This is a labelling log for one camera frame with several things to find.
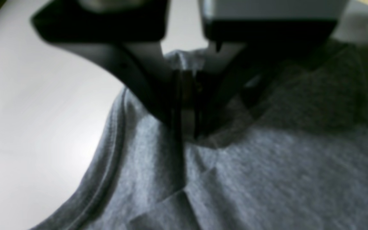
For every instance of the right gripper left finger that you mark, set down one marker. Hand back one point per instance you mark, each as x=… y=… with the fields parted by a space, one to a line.
x=121 y=39

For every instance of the grey T-shirt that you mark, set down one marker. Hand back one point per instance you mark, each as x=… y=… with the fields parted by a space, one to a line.
x=289 y=153

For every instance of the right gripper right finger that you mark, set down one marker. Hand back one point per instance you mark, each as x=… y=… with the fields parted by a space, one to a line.
x=254 y=34

